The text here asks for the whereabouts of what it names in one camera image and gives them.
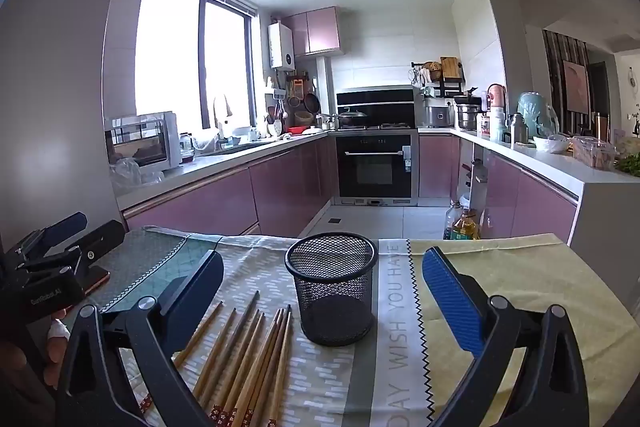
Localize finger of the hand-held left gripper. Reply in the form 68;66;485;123
22;219;126;277
5;212;88;259

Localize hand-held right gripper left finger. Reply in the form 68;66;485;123
55;249;226;427

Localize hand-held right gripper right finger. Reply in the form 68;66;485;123
421;246;589;427

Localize bunch of chopsticks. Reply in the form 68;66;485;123
140;289;293;427

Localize black wire mesh holder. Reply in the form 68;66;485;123
285;233;379;348

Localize person's left hand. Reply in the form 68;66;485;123
0;313;70;390

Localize dark phone copper edge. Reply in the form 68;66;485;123
80;267;112;297

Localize clear plastic bag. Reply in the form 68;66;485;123
109;157;165;198

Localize yellow cooking oil bottle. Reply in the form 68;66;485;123
452;209;480;240

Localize clear plastic bottle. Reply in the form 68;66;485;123
444;202;463;240

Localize pink base cabinets with sink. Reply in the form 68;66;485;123
116;129;335;238

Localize white countertop oven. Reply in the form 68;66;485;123
104;112;182;172

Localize grey refrigerator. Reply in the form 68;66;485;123
0;0;138;268

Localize patterned tablecloth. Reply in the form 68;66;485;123
50;227;640;427

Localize pink base cabinets peninsula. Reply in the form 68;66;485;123
417;127;640;248

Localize built-in black oven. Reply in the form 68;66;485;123
334;130;419;206

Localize stainless steel pot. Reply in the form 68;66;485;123
454;103;482;132

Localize pale tall bottle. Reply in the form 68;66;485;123
490;107;507;142

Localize steel thermos flask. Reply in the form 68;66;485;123
509;113;530;144

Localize white bowl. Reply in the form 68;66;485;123
532;134;571;154

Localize silver rice cooker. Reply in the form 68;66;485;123
422;97;457;128

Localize kitchen window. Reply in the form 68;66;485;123
135;0;258;132

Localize black range hood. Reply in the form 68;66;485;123
336;89;417;128

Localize clear plastic container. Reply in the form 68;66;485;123
570;137;617;170

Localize pale green jug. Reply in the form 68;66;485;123
516;92;561;138

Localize black wok with lid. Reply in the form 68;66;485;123
338;108;371;128

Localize pink kettle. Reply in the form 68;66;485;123
486;83;508;108

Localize green leafy vegetables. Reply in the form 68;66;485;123
616;154;640;178

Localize white water heater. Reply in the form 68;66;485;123
268;22;295;70

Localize black wall rack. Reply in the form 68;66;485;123
411;56;467;98

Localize framed wall picture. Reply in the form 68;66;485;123
562;59;592;115

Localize pink wall cabinet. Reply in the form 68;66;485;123
282;6;345;56

